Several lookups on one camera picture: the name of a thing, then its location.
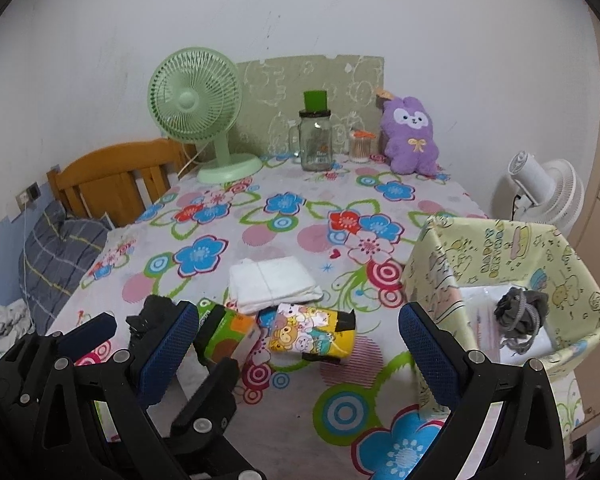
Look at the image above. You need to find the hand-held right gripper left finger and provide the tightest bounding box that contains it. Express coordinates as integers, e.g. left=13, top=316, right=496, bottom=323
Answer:
left=32, top=301, right=266, bottom=480

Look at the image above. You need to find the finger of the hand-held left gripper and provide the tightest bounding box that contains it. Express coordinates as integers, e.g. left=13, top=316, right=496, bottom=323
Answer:
left=170, top=360, right=239, bottom=438
left=0, top=312, right=117, bottom=441

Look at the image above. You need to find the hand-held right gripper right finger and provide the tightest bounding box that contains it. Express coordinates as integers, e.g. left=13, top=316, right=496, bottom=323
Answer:
left=399, top=301, right=566, bottom=480

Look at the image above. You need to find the black sock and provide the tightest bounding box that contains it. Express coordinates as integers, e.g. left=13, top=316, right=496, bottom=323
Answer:
left=125, top=294, right=182, bottom=346

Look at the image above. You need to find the green orange drink carton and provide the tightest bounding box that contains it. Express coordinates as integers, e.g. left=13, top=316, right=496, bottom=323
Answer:
left=194, top=302, right=261, bottom=367

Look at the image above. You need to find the yellow cartoon paper box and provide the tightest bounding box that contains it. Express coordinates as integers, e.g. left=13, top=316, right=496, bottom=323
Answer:
left=401, top=213, right=600, bottom=413

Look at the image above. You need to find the yellow cartoon tissue pack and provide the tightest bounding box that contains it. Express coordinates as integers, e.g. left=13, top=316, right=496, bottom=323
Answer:
left=257, top=301, right=358, bottom=365

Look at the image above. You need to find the white cloth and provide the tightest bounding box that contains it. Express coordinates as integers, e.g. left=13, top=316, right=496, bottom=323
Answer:
left=228, top=256, right=325, bottom=314
left=0, top=299, right=36, bottom=358

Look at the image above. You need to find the white crumpled cloth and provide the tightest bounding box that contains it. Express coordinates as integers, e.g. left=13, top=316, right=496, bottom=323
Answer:
left=0, top=299, right=36, bottom=358

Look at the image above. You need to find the grey plaid pillow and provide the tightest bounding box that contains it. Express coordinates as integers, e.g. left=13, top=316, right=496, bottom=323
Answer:
left=19, top=200, right=112, bottom=333

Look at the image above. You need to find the wooden headboard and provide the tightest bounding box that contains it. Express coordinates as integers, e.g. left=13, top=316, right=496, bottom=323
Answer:
left=46, top=138, right=198, bottom=228

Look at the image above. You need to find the green desk fan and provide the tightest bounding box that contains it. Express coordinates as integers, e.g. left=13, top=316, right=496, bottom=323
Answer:
left=147, top=47, right=265, bottom=184

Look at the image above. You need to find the floral tablecloth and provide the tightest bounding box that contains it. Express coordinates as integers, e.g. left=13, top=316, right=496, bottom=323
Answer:
left=45, top=152, right=587, bottom=480

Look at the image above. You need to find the white floor fan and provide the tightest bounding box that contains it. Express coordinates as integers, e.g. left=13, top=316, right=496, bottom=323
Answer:
left=507, top=150, right=586, bottom=226

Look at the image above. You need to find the purple plush bunny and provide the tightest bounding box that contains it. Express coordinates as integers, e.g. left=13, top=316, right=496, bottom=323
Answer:
left=373, top=89, right=441, bottom=177

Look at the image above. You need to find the cotton swab jar orange lid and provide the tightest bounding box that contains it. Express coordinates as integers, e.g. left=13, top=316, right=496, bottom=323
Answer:
left=349, top=130, right=378, bottom=163

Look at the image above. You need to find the glass jar mug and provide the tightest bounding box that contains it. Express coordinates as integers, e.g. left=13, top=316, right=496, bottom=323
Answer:
left=288, top=108, right=335, bottom=172

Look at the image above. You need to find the wall socket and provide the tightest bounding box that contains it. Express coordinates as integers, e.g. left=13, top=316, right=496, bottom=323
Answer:
left=17, top=183, right=42, bottom=207

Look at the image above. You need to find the black fan cable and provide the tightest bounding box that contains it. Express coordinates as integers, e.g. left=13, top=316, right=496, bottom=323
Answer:
left=511, top=191, right=532, bottom=222

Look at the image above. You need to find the white fan cable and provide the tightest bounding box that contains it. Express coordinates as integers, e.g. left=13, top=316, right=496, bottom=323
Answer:
left=177, top=144, right=203, bottom=178

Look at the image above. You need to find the green patterned wall sheet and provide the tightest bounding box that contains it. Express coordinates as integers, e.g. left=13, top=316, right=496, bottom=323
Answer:
left=236, top=53, right=385, bottom=156

